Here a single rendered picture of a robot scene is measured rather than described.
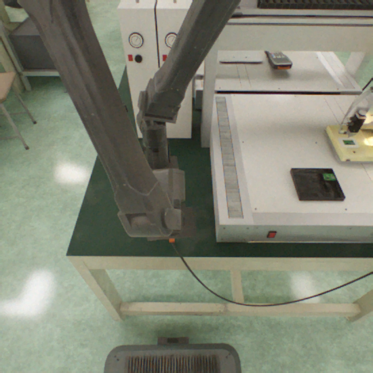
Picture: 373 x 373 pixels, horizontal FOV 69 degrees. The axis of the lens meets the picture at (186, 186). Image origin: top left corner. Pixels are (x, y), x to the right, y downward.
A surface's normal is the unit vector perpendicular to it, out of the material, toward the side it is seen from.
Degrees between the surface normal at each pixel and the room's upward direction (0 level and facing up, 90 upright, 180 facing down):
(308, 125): 0
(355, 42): 90
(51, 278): 0
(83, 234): 0
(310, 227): 90
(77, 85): 75
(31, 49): 90
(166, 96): 113
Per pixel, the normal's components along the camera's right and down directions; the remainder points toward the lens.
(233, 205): 0.00, -0.65
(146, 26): 0.00, 0.76
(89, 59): 0.89, -0.06
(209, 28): 0.07, 0.96
